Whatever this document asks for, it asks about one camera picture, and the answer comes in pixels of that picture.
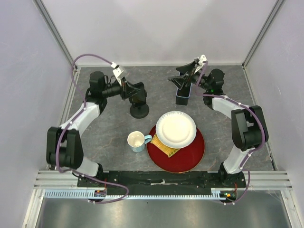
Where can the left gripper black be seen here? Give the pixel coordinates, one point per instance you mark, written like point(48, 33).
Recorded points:
point(129, 90)

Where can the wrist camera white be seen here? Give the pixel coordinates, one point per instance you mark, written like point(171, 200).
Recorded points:
point(200, 62)
point(118, 71)

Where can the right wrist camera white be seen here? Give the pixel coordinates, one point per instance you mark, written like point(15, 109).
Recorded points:
point(200, 62)

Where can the black case smartphone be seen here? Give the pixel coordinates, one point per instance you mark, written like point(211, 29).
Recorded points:
point(139, 99)

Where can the aluminium frame profile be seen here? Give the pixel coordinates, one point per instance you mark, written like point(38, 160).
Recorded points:
point(259, 180)

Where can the blue case smartphone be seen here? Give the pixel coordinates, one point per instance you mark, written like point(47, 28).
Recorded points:
point(185, 92)

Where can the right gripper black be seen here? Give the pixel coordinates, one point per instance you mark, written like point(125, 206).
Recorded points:
point(179, 81)

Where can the red round tray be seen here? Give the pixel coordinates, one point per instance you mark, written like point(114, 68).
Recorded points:
point(183, 160)

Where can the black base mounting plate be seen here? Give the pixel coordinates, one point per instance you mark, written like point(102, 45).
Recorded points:
point(161, 183)

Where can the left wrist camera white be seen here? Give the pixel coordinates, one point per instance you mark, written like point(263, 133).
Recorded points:
point(118, 71)

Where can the white paper plate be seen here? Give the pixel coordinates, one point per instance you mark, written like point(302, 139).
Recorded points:
point(176, 129)

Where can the black round-base clamp stand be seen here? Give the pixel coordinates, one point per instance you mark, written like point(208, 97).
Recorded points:
point(139, 109)

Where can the light blue mug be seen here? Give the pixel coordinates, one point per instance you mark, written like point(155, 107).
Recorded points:
point(137, 141)

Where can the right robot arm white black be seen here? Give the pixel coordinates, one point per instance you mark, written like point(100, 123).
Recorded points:
point(248, 127)

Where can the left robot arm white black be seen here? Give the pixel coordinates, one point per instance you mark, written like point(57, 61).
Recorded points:
point(64, 148)

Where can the blue cable duct rail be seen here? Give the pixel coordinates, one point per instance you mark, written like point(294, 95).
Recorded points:
point(93, 195)

